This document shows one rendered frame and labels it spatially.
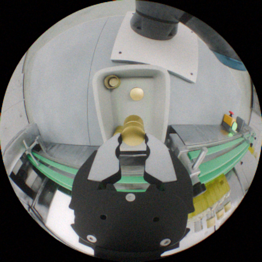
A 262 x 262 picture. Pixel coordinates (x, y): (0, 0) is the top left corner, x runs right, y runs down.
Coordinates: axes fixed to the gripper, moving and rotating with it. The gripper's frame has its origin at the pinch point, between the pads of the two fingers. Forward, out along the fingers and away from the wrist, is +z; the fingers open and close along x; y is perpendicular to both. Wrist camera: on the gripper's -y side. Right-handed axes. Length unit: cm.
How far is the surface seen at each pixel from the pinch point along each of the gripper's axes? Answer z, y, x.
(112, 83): 13.2, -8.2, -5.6
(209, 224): -22.5, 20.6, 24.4
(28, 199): -34, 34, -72
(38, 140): 6, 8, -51
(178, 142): 5.5, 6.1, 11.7
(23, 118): 70, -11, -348
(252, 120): 68, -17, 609
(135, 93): 10.5, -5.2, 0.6
